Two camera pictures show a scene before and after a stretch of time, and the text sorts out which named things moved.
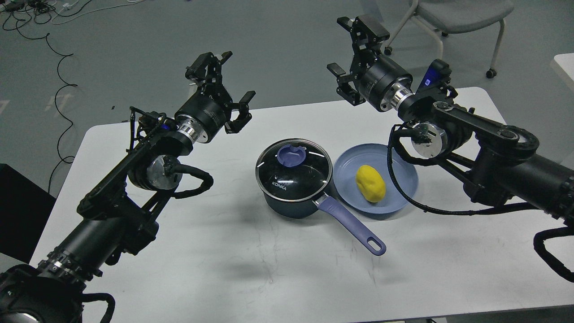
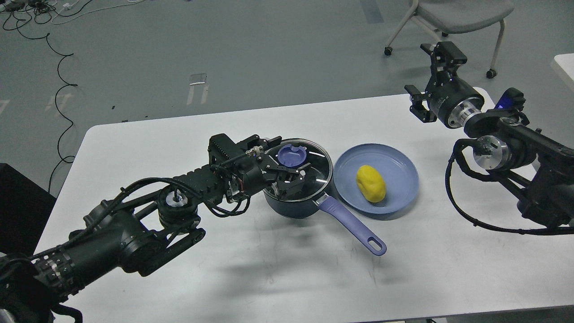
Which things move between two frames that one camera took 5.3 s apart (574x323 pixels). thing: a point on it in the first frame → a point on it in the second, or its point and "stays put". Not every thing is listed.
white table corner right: x=566 y=61 stays put
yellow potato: x=370 y=184 stays put
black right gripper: x=379 y=76 → x=452 y=99
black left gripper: x=203 y=115 → x=245 y=171
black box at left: x=24 y=207 stays put
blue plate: x=375 y=155 stays put
